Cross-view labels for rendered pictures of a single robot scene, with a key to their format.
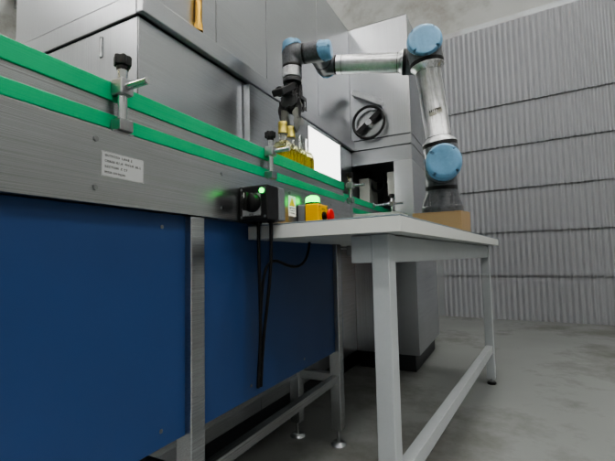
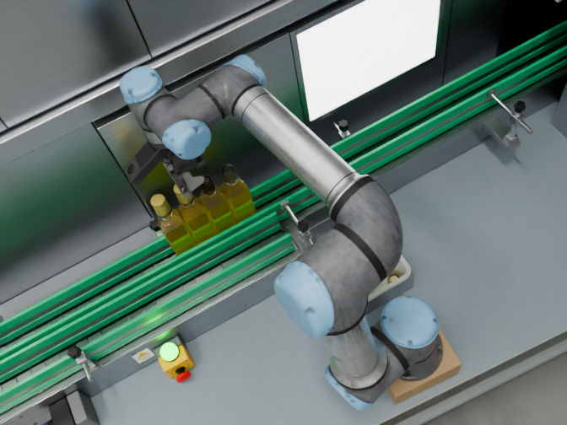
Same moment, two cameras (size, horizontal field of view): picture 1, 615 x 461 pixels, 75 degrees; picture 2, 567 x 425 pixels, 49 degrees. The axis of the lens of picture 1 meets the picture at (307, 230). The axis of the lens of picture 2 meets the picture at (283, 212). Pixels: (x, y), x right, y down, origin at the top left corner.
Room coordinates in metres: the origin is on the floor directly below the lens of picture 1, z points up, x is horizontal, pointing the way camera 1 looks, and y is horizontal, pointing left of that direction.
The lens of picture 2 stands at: (1.05, -0.70, 2.30)
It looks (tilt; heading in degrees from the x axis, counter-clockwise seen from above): 58 degrees down; 47
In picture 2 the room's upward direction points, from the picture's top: 15 degrees counter-clockwise
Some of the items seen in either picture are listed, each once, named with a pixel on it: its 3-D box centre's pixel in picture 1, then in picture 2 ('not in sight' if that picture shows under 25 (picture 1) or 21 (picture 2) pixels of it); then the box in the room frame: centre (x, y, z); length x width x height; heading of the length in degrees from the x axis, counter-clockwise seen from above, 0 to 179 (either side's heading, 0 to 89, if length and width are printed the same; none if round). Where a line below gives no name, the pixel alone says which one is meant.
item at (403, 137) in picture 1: (393, 110); not in sight; (2.70, -0.61, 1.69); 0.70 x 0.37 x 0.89; 153
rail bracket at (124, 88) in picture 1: (132, 91); not in sight; (0.63, 0.28, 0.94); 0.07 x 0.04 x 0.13; 63
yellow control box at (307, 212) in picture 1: (313, 217); (175, 358); (1.19, -0.02, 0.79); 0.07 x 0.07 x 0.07; 63
